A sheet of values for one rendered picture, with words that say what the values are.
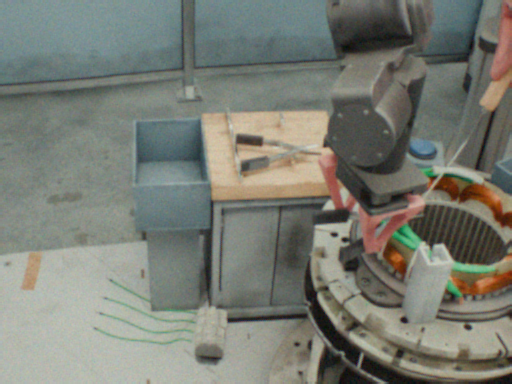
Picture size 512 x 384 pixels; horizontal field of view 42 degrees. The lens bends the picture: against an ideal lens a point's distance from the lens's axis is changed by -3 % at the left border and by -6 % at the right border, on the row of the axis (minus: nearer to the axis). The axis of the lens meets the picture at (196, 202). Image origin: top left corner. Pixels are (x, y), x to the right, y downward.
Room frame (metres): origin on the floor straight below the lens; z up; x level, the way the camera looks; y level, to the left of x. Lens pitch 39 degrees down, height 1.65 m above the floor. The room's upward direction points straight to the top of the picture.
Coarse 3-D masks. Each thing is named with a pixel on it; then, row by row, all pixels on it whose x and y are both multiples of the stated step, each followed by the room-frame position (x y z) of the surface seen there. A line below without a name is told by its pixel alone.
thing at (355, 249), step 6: (360, 240) 0.52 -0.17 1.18; (348, 246) 0.51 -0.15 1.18; (354, 246) 0.51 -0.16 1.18; (360, 246) 0.51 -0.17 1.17; (342, 252) 0.50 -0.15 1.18; (348, 252) 0.50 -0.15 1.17; (354, 252) 0.51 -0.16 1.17; (360, 252) 0.51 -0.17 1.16; (342, 258) 0.50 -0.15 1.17; (348, 258) 0.50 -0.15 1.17
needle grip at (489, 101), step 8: (504, 72) 0.59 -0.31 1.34; (504, 80) 0.59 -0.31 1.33; (488, 88) 0.59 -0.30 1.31; (496, 88) 0.59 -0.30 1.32; (504, 88) 0.58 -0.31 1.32; (488, 96) 0.59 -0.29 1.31; (496, 96) 0.58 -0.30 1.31; (480, 104) 0.59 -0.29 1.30; (488, 104) 0.58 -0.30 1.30; (496, 104) 0.58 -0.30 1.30
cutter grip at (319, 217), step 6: (324, 210) 0.57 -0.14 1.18; (330, 210) 0.56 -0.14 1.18; (336, 210) 0.56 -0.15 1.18; (342, 210) 0.57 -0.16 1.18; (348, 210) 0.57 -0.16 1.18; (318, 216) 0.56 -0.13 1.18; (324, 216) 0.56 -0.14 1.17; (330, 216) 0.56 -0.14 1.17; (336, 216) 0.56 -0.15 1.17; (342, 216) 0.56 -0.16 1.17; (348, 216) 0.56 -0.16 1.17; (312, 222) 0.56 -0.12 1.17; (318, 222) 0.56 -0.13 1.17; (324, 222) 0.56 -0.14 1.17; (330, 222) 0.56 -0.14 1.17; (336, 222) 0.56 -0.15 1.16; (342, 222) 0.56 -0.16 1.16
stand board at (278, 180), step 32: (224, 128) 0.90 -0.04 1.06; (256, 128) 0.90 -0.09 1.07; (288, 128) 0.90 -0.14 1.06; (320, 128) 0.90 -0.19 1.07; (224, 160) 0.81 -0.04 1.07; (288, 160) 0.81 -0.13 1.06; (224, 192) 0.75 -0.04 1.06; (256, 192) 0.75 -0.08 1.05; (288, 192) 0.76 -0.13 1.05; (320, 192) 0.76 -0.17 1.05
